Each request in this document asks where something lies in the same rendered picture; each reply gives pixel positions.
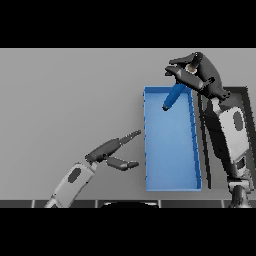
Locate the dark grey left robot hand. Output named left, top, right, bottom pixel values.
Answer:
left=84, top=129, right=142, bottom=172

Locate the blue pipe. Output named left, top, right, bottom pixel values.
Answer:
left=161, top=82, right=188, bottom=112

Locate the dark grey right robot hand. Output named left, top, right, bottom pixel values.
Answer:
left=164, top=51, right=232, bottom=101

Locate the blue bin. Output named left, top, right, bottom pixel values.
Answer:
left=142, top=85, right=203, bottom=192

